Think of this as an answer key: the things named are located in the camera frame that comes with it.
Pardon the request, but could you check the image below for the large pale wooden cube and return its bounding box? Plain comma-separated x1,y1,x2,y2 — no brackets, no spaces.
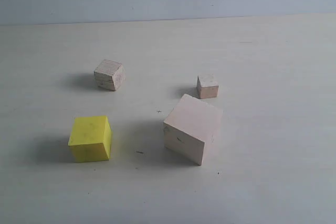
163,94,223,166

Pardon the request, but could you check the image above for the medium plywood cube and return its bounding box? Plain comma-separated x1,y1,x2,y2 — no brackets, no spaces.
94,59,125,91

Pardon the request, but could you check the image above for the yellow cube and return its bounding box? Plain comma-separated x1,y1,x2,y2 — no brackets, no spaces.
68,115,112,163

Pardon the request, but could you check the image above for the small pale wooden cube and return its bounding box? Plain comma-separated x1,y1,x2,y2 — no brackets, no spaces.
196,74,219,99

